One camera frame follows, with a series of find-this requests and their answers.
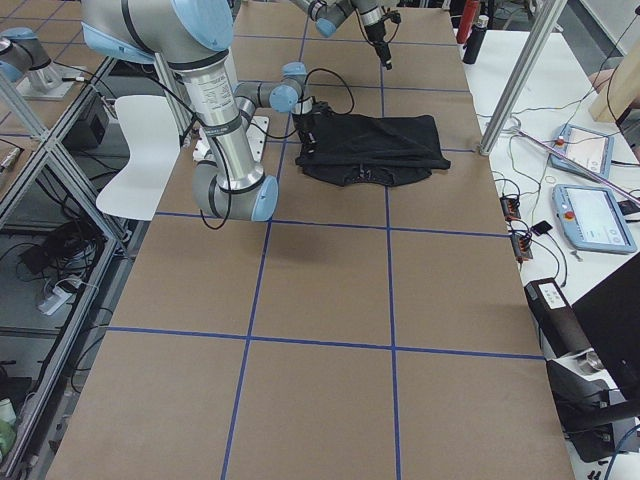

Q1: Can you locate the black water bottle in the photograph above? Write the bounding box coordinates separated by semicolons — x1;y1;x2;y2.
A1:
462;15;489;65

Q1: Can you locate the black monitor stand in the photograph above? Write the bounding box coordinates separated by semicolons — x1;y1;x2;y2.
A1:
547;256;639;462

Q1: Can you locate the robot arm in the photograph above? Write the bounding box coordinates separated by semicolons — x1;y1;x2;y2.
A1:
82;1;307;221
292;0;401;70

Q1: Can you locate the blue teach pendant far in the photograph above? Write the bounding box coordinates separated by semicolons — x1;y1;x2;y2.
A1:
553;124;614;178

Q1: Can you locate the blue teach pendant near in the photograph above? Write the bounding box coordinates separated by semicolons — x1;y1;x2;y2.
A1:
552;184;637;254

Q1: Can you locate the black printed t-shirt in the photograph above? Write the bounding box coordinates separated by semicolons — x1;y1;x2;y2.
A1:
295;111;451;187

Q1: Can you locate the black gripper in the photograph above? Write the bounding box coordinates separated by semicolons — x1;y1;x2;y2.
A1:
364;22;392;69
294;112;317;145

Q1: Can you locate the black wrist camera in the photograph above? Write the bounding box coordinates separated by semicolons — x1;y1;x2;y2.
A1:
383;10;401;25
311;100;333;116

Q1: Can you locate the blue teach pendant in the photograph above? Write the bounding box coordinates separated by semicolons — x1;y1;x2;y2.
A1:
552;184;637;254
553;124;614;178

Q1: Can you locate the black box with label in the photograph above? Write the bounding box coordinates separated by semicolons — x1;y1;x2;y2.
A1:
524;278;591;357

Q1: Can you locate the red bottle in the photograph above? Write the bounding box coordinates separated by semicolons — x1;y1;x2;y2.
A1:
456;0;480;45

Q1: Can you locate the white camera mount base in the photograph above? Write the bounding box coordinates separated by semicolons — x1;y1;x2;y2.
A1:
94;94;271;221

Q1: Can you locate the aluminium frame post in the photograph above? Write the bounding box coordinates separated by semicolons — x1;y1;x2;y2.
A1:
478;0;567;156

